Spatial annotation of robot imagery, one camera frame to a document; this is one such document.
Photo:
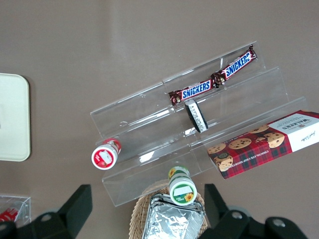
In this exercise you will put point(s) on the green lid sunflower bottle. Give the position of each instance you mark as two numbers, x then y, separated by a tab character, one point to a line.
182	191

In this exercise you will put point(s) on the clear acrylic box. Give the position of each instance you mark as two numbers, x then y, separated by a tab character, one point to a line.
23	209

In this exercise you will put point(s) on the Walkers red tartan cookie box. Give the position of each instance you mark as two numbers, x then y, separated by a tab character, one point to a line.
264	144

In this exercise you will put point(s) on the black and white gum pack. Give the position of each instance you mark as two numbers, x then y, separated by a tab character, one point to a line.
197	115

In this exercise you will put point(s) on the foil wrapped package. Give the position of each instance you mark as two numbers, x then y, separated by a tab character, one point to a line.
169	221

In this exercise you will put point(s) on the red and white can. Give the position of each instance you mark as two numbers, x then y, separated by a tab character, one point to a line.
8	214

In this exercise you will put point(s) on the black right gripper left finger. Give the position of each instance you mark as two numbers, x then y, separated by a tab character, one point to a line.
72	211

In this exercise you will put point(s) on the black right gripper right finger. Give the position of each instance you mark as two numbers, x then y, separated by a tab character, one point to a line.
224	224

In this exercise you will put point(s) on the red lid yogurt bottle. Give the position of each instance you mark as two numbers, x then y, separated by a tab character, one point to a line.
104	156

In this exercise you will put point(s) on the clear acrylic tiered stand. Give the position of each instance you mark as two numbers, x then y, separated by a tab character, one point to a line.
149	124

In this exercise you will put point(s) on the woven wicker basket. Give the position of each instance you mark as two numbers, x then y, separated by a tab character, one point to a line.
139	214

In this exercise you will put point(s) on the Snickers chocolate bar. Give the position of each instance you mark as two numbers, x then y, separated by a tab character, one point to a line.
195	91
236	66

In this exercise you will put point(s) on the white plastic tray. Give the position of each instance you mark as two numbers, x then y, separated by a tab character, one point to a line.
13	117

